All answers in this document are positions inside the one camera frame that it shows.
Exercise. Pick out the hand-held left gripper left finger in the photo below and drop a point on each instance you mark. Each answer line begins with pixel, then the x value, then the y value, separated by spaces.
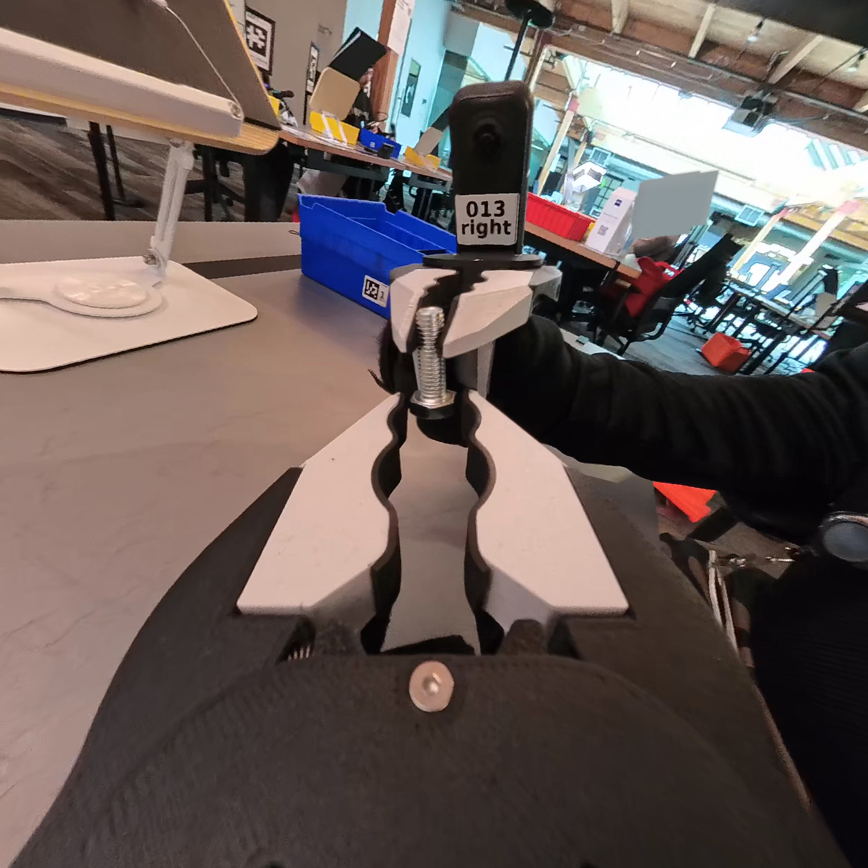
pixel 325 536

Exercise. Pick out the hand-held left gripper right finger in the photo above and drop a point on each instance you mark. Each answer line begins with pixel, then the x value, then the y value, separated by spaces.
pixel 542 542

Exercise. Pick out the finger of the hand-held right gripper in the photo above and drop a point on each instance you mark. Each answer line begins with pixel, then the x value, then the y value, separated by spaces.
pixel 405 305
pixel 495 312

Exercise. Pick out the silver hex bolt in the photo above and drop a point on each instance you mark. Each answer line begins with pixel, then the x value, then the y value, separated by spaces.
pixel 429 359

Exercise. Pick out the blue plastic bin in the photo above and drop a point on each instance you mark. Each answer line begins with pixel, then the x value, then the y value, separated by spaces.
pixel 339 258

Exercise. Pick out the person's right forearm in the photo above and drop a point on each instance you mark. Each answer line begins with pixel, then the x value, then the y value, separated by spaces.
pixel 712 420

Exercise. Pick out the person's right hand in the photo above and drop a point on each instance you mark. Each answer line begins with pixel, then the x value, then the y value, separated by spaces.
pixel 542 380

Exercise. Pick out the small yellow parts bin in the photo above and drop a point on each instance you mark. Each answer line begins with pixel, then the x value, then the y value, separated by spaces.
pixel 315 122
pixel 420 159

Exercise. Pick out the black stand pole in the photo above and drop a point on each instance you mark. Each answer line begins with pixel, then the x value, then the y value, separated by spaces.
pixel 520 54

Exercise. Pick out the small blue parts bin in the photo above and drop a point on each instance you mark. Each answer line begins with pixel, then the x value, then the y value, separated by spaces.
pixel 371 139

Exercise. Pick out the white printed box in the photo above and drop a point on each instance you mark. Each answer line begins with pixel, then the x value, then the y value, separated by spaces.
pixel 610 224

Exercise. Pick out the orange red plastic bin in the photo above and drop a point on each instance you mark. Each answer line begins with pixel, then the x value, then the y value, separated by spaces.
pixel 725 352
pixel 685 498

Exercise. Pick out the red jacket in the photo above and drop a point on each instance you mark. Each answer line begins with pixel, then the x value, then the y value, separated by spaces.
pixel 651 285

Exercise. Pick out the beige board book stand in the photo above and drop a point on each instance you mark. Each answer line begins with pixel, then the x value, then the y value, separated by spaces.
pixel 336 91

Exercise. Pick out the wooden office desk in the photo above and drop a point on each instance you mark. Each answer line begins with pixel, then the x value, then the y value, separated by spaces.
pixel 298 138

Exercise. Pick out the black office chair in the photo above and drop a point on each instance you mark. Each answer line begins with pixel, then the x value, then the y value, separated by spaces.
pixel 698 271

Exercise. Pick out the metal badge clip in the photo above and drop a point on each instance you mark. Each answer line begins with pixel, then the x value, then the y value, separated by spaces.
pixel 759 560

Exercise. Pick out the black white marker sign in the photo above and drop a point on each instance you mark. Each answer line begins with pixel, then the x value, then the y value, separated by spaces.
pixel 259 37

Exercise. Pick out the white book stand wooden board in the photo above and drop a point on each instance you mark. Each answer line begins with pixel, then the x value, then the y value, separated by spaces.
pixel 135 325

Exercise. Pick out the round badge reel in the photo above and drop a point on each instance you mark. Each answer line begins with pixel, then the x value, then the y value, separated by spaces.
pixel 847 539

